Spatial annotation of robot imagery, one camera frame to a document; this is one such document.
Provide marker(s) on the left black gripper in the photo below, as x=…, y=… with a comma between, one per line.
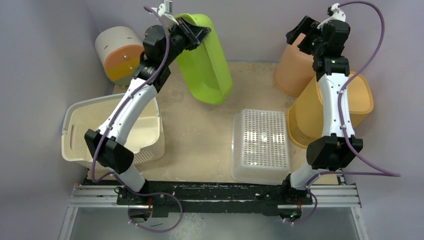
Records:
x=195, y=34

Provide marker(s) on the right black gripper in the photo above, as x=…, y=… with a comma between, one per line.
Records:
x=301, y=32

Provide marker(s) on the orange plastic bucket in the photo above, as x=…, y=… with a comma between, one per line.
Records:
x=294, y=71

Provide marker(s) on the green plastic tub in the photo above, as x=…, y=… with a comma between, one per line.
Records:
x=205, y=69

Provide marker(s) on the yellow slatted plastic basket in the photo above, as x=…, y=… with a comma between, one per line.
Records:
x=305, y=119

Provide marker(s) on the white perforated plastic basket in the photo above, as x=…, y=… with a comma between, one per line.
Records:
x=259, y=147

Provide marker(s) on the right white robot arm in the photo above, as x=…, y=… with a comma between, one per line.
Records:
x=325, y=42

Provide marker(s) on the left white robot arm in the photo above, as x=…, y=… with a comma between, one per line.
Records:
x=162, y=45

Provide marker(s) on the cream laundry basket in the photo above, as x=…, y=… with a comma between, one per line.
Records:
x=146, y=138

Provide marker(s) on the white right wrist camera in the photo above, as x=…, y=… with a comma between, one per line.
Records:
x=335, y=13

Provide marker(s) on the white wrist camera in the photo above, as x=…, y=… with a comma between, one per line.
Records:
x=335, y=13
x=165, y=12

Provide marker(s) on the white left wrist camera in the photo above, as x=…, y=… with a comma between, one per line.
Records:
x=165, y=12

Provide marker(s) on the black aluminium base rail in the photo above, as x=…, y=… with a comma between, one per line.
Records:
x=214, y=198

